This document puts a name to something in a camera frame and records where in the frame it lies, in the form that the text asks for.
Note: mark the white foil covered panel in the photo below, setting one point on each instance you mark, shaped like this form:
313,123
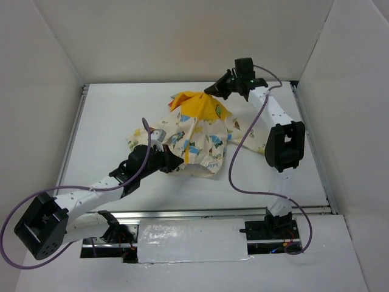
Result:
193,241

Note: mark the yellow hooded printed child jacket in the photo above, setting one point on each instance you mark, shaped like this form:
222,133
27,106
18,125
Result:
198,130

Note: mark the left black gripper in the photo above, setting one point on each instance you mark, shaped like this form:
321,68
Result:
164,156

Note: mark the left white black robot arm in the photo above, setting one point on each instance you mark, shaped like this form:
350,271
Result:
51,221

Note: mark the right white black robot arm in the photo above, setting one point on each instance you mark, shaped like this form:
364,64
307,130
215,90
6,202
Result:
285,144

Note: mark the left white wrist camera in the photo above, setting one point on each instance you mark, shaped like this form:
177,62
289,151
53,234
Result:
158,135

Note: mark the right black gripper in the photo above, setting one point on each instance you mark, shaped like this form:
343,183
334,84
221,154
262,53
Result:
228,84

